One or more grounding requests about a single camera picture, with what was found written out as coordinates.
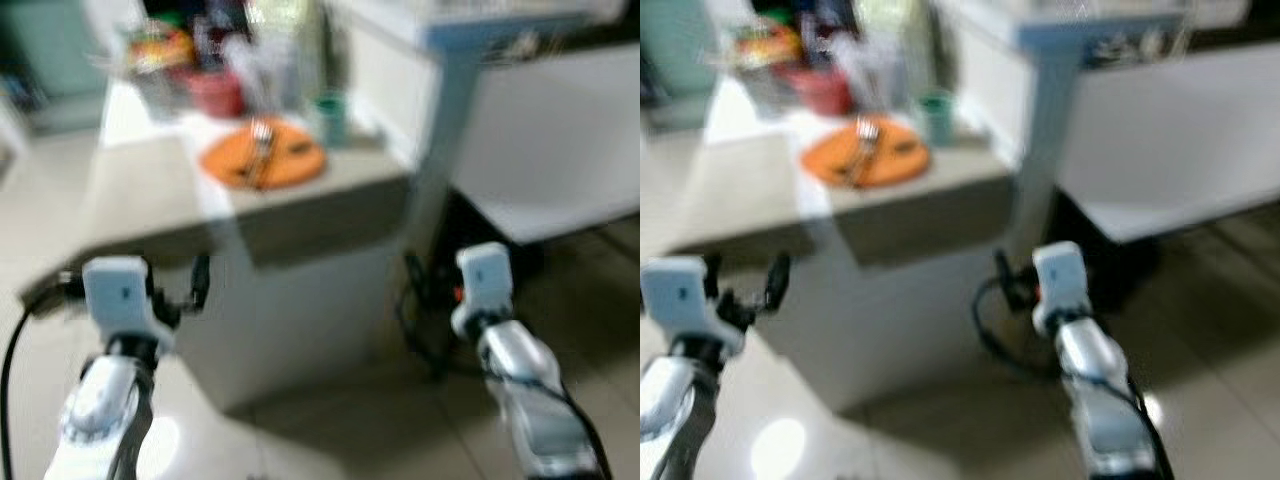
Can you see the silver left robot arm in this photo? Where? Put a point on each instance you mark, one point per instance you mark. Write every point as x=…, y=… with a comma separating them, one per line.
x=100, y=410
x=665, y=410

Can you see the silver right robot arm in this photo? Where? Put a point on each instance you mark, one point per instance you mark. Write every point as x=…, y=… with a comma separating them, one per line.
x=530, y=400
x=1100, y=410

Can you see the white kitchen island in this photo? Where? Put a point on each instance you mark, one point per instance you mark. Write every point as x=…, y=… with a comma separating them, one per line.
x=880, y=330
x=300, y=320

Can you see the orange plate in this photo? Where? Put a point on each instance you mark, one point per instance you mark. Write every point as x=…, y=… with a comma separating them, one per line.
x=290, y=170
x=895, y=165

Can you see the silver metal fork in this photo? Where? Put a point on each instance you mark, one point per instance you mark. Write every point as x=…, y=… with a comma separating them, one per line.
x=262, y=133
x=867, y=132

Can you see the green cup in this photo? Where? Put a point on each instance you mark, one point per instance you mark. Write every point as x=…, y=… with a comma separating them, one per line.
x=937, y=118
x=331, y=120

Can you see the red instant noodle bowl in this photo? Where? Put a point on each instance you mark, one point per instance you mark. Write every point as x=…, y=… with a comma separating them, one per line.
x=215, y=95
x=822, y=92

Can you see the white folding table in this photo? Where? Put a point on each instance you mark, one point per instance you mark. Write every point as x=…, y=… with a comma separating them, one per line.
x=560, y=140
x=1170, y=130

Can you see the white plastic bag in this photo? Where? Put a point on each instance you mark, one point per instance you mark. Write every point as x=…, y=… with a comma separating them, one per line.
x=262, y=70
x=872, y=68

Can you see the yellow red snack bag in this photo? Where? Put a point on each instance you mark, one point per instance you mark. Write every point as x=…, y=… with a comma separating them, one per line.
x=768, y=45
x=160, y=50

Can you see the dark red foil bag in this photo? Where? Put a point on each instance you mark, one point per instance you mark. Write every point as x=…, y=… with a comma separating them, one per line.
x=830, y=30
x=215, y=35

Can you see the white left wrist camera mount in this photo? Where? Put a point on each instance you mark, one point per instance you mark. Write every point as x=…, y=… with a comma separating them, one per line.
x=680, y=300
x=120, y=295

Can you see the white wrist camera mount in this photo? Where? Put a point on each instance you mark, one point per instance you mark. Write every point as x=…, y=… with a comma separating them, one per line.
x=680, y=300
x=120, y=295
x=485, y=275
x=1060, y=275

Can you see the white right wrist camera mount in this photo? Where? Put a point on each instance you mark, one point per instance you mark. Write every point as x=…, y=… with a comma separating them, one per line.
x=1060, y=275
x=485, y=275

